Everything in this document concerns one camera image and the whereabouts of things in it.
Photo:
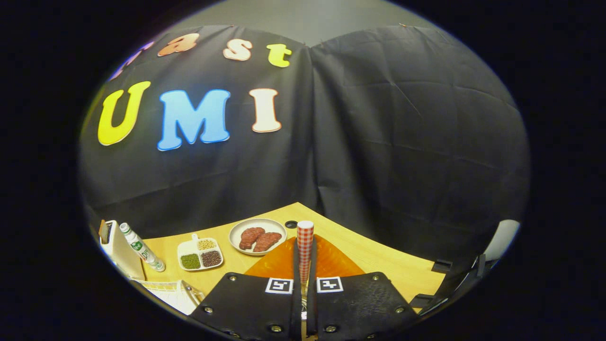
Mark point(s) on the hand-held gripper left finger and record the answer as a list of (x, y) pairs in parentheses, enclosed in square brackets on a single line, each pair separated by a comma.
[(246, 303)]

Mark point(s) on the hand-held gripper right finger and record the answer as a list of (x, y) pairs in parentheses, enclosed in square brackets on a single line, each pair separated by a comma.
[(360, 303)]

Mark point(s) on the small white meat dish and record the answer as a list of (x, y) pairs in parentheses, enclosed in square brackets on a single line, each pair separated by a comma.
[(258, 223)]

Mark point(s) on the white divided snack dish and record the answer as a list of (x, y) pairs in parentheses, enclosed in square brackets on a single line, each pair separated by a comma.
[(187, 247)]

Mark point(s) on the dark red bean pile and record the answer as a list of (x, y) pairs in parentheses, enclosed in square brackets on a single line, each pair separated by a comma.
[(211, 258)]

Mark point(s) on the black table clamp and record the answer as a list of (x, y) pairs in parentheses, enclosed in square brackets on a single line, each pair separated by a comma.
[(421, 300), (441, 265)]

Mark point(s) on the brown meat patty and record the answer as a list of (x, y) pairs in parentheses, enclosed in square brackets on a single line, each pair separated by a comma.
[(267, 241), (250, 237)]

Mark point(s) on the green bean pile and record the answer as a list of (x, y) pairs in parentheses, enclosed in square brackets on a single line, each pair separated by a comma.
[(190, 261)]

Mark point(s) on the yellow bean pile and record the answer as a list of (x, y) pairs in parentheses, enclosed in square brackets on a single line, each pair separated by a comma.
[(207, 244)]

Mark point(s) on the white bottle green label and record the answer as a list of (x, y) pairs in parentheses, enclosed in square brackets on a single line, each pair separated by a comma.
[(141, 247)]

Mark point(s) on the white toaster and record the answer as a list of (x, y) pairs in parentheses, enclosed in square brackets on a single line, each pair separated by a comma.
[(123, 255)]

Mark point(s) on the brown toast slice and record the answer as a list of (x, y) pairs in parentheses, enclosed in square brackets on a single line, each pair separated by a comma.
[(102, 231)]

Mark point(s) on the black backdrop cloth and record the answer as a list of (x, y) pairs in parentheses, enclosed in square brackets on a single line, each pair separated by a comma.
[(378, 142)]

